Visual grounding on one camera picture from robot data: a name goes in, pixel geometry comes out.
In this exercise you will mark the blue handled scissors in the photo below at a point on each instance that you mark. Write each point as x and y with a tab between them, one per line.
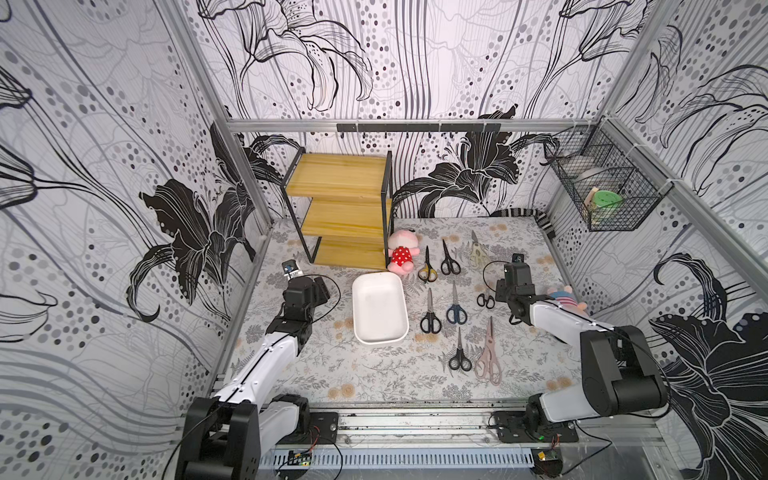
455	313

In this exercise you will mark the pink plush pig toy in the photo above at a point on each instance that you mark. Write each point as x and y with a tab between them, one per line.
402	248

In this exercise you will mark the green lid in basket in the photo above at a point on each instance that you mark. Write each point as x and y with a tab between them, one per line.
606	200

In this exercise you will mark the black yellow handled scissors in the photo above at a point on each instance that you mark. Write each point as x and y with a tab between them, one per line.
427	273

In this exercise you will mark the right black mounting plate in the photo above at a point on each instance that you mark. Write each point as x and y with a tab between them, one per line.
529	427

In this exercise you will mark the wooden shelf black frame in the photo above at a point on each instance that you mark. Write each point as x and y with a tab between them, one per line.
340	206

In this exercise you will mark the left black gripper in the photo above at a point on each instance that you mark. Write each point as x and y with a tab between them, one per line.
320	290

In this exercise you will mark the cream handled scissors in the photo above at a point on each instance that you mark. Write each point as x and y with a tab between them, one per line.
478	255

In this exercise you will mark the small circuit board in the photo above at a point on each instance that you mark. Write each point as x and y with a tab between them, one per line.
299	459

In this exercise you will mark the medium black handled scissors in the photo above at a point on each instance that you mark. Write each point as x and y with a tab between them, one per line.
460	361

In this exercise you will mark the black hook rail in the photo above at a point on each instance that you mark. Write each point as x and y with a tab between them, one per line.
412	127

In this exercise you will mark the rose gold scissors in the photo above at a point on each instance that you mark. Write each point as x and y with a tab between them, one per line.
487	366

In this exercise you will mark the small black handled scissors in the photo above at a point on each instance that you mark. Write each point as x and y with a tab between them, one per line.
486	300

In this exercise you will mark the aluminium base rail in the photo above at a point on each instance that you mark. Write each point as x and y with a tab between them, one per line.
452	424

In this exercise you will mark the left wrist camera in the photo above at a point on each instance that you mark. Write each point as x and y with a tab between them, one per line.
291	269

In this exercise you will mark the pink doll with blue hat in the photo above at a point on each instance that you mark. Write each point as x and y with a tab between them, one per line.
564	297

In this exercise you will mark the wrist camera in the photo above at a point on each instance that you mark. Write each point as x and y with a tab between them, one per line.
291	269
517	271

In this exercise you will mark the black yellow connector box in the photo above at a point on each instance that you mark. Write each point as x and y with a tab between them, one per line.
547	463

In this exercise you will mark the silver black handled scissors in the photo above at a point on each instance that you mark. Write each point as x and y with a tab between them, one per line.
430	323

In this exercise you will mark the white vented cable duct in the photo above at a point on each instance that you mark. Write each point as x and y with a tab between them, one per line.
403	458

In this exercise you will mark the large black handled scissors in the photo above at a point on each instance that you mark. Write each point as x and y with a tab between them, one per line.
449	265

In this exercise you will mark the white plastic storage box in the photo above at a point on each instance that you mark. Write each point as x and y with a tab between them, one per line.
380	316

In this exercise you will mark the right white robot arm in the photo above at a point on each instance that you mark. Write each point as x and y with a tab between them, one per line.
619	375

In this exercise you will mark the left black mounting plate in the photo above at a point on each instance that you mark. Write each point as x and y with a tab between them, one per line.
315	427

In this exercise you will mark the black mounting plate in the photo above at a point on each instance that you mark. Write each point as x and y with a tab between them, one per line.
529	427
315	427

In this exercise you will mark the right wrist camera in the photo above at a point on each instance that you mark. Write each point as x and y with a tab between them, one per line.
517	271

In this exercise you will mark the black wire wall basket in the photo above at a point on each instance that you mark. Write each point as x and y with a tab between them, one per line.
600	157

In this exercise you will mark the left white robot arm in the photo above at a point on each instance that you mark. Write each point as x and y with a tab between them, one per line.
226	434

